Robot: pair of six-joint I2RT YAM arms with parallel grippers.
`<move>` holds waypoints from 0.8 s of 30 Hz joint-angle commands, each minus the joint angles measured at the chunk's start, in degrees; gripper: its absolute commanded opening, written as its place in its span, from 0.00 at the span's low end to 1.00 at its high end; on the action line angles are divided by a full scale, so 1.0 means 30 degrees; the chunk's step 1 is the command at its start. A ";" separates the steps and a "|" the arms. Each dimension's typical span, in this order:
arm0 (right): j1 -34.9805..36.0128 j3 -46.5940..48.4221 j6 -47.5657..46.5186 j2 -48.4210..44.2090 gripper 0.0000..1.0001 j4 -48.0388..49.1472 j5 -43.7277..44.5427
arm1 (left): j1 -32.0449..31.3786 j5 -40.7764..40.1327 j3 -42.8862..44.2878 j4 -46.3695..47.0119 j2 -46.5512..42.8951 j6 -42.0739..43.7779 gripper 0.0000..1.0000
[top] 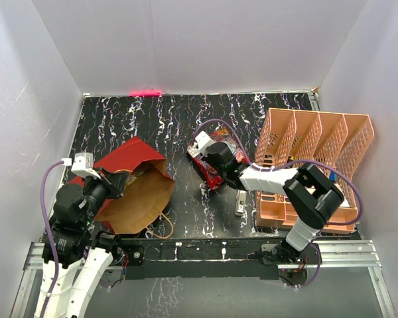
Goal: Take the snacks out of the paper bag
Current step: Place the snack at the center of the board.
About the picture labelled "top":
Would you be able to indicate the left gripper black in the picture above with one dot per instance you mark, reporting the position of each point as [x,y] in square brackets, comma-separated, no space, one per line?
[117,181]

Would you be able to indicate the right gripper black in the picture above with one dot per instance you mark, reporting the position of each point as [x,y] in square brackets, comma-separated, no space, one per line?
[207,154]

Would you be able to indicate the red cookie snack bag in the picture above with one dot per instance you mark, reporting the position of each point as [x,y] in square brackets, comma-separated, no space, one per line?
[211,176]

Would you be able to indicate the red brown paper bag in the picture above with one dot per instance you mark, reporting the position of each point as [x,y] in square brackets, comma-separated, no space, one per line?
[145,199]

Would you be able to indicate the yellow snack packet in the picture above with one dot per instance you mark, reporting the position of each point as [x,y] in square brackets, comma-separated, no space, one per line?
[131,178]

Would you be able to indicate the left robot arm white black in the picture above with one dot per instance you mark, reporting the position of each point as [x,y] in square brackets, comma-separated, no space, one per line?
[72,264]

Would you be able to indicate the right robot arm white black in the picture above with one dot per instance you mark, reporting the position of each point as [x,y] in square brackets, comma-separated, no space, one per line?
[313,196]

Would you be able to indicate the black silver stapler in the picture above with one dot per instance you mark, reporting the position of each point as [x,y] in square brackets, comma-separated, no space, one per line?
[240,203]

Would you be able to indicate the pink tape strip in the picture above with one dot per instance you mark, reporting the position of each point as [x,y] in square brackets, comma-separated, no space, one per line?
[145,92]

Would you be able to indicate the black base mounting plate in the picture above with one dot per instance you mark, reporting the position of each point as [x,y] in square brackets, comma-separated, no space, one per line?
[200,258]

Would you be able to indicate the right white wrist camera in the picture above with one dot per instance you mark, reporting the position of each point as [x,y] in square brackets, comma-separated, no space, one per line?
[201,143]

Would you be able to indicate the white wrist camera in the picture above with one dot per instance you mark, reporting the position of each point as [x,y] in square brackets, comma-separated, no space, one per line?
[201,143]
[82,165]

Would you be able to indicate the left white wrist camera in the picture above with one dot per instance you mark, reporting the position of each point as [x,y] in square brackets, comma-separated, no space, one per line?
[82,165]

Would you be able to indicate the aluminium front rail frame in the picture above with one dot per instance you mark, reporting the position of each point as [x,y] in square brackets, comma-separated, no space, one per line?
[333,253]

